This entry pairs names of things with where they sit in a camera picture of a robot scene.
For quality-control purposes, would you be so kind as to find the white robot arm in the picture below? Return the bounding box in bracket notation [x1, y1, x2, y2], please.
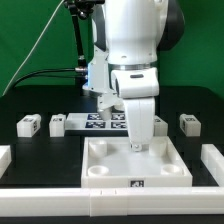
[83, 0, 185, 151]

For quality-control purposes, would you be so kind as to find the white square tabletop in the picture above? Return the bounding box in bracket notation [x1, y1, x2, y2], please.
[81, 136, 193, 188]

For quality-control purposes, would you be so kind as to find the white front obstacle wall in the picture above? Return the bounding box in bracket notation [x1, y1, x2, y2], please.
[0, 187, 224, 217]

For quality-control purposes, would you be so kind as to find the white obstacle wall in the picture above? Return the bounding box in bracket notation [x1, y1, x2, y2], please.
[201, 144, 224, 187]
[0, 145, 12, 178]
[0, 187, 224, 217]

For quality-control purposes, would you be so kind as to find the white right obstacle wall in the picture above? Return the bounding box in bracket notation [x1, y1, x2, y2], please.
[201, 144, 224, 187]

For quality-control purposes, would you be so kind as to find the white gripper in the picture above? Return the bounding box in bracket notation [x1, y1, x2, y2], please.
[111, 68, 159, 152]

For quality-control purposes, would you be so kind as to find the white cable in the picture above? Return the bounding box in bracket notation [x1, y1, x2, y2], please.
[1, 0, 66, 98]

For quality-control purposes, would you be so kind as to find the white marker base plate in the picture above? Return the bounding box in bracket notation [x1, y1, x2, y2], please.
[65, 113, 127, 130]

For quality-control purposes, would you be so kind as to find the black cable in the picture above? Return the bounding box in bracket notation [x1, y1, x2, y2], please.
[11, 67, 88, 90]

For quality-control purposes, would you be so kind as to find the white left obstacle wall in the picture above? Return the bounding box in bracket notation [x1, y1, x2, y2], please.
[0, 145, 12, 178]

